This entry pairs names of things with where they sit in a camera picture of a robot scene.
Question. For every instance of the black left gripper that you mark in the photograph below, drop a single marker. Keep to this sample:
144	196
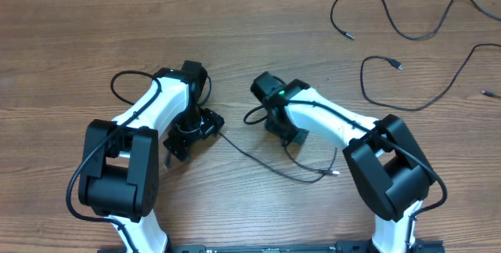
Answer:
214	121

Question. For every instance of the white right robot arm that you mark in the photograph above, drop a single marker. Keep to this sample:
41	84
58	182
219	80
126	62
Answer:
390	171

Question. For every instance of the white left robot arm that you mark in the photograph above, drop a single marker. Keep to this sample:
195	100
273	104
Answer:
118	177

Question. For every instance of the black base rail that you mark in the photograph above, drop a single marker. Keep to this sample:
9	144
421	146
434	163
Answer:
274	248

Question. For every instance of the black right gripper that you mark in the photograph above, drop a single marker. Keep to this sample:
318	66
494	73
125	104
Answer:
300	137

